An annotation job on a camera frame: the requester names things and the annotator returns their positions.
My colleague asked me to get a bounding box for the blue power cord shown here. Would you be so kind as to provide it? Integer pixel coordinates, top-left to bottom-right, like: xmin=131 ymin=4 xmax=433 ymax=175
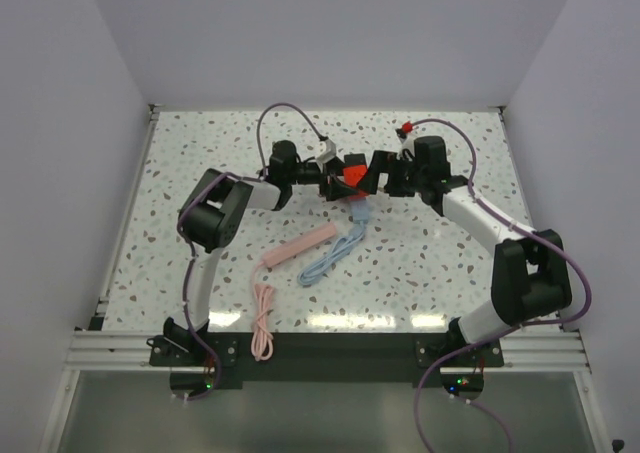
xmin=297 ymin=222 xmax=369 ymax=288

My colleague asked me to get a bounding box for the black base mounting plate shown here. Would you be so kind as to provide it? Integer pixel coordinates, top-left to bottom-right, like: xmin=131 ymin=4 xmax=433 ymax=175
xmin=149 ymin=331 xmax=505 ymax=390

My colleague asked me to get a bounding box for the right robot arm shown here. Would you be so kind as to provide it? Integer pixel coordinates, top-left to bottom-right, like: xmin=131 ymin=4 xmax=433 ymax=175
xmin=357 ymin=136 xmax=572 ymax=366

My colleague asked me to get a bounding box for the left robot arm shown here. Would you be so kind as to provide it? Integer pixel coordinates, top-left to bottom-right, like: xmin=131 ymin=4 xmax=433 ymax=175
xmin=162 ymin=138 xmax=371 ymax=365

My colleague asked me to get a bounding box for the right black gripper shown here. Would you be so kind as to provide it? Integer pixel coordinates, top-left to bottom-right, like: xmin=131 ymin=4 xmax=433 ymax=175
xmin=356 ymin=150 xmax=426 ymax=198

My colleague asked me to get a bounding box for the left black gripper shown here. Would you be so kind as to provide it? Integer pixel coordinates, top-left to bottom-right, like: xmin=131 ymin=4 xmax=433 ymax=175
xmin=286 ymin=156 xmax=358 ymax=201

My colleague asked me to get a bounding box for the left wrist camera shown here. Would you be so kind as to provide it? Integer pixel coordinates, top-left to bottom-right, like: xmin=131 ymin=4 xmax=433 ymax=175
xmin=315 ymin=138 xmax=337 ymax=165

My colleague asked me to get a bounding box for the aluminium frame rail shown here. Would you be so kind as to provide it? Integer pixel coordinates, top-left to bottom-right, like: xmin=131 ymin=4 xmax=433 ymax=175
xmin=65 ymin=331 xmax=590 ymax=372

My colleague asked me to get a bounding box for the red cube plug adapter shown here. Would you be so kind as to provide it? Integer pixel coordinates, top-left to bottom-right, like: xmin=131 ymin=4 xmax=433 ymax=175
xmin=343 ymin=164 xmax=368 ymax=188

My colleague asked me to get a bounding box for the pink power strip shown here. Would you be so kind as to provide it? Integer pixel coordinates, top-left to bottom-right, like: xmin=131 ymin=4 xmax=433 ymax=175
xmin=261 ymin=223 xmax=337 ymax=268

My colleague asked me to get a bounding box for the pink power cord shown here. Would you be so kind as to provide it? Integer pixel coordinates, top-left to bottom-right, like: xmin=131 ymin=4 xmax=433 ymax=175
xmin=249 ymin=262 xmax=277 ymax=362

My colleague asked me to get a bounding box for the black cube plug adapter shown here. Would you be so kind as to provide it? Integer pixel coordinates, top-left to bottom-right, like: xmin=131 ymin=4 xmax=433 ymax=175
xmin=343 ymin=153 xmax=367 ymax=169

